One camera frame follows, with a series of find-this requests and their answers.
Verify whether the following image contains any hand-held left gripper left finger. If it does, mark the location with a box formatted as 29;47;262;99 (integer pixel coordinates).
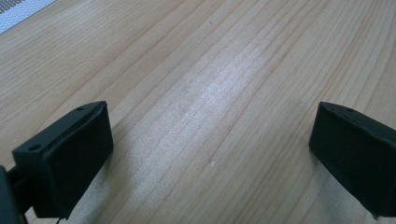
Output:
11;100;115;220

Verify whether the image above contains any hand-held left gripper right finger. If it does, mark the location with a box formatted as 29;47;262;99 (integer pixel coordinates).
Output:
308;101;396;220

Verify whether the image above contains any white perforated mat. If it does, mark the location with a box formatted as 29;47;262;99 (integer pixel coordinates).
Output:
0;0;57;35

